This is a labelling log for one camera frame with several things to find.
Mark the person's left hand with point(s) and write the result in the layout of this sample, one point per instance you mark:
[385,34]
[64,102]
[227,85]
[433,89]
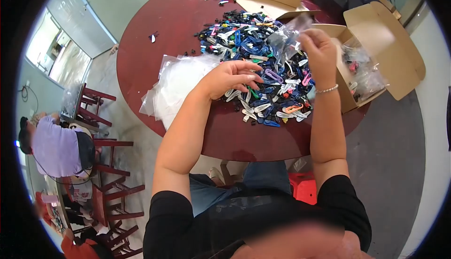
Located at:
[222,81]

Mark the person's right hand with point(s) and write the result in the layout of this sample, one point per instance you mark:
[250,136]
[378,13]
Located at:
[322,63]

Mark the person's left fingers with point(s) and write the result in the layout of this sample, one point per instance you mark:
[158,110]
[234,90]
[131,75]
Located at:
[252,77]

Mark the person's right fingers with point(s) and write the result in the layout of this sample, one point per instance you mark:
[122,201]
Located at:
[307,38]

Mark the clear plastic bag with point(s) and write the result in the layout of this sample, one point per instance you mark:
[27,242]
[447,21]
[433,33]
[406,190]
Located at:
[285,38]

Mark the large pile of hair clips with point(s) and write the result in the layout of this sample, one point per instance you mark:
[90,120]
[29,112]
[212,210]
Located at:
[253,44]

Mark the heap of filled clear packets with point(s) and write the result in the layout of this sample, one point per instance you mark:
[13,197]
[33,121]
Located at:
[363,72]

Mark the pile of empty clear bags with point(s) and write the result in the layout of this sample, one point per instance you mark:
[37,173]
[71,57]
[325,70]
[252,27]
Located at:
[179,82]

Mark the person's legs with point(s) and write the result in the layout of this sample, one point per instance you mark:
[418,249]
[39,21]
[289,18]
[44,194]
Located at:
[262,176]

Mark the single white hair clip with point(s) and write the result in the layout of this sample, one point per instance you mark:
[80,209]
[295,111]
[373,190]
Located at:
[153,37]

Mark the red plastic stool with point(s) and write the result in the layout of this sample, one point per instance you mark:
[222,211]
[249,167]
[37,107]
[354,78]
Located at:
[303,188]

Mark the person's body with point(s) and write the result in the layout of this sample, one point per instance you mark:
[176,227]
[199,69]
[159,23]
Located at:
[246,220]

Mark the red wooden chair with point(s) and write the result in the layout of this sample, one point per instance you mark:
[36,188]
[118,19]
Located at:
[93,105]
[112,195]

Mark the window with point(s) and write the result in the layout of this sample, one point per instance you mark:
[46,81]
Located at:
[58,51]

